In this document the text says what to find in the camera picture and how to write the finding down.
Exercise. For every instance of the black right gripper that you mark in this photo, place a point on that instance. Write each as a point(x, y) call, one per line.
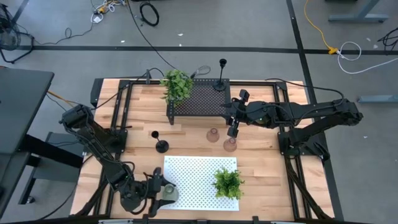
point(239, 112)

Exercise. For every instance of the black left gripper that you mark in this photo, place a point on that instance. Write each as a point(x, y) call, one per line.
point(155, 188)

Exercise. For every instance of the green glass candle holder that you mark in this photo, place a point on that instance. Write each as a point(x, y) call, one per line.
point(170, 193)

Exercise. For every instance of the pink glass candle holder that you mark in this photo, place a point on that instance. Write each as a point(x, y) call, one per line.
point(213, 136)
point(230, 145)

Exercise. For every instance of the black metal candlestick holder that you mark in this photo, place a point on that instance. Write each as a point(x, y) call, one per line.
point(162, 146)
point(219, 86)

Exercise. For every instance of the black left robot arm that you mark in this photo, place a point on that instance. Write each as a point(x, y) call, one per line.
point(115, 171)

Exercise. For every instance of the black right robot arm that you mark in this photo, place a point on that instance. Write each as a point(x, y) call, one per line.
point(311, 112)

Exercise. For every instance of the black perforated metal shelf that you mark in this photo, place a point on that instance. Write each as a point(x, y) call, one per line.
point(199, 99)

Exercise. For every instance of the white perforated metal shelf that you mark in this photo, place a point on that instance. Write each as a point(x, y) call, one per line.
point(199, 183)

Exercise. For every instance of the broad-leaf plant in white pot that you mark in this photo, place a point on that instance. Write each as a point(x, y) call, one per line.
point(177, 87)

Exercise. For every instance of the green fern plant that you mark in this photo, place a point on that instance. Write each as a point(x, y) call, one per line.
point(228, 183)

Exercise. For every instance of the grey metal bar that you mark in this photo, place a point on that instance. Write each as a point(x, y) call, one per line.
point(379, 99)

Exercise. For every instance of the black desk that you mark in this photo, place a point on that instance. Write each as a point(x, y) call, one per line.
point(21, 102)

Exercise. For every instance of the grey table leg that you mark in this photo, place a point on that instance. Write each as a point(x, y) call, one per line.
point(357, 18)

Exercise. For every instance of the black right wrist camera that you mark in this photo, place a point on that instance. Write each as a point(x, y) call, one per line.
point(244, 95)

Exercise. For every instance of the black aluminium table frame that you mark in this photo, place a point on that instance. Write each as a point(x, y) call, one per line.
point(255, 83)

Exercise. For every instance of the black clamp post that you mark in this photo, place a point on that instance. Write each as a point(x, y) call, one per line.
point(148, 77)

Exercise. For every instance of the black desk leg frame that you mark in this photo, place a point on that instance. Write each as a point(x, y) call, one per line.
point(53, 151)

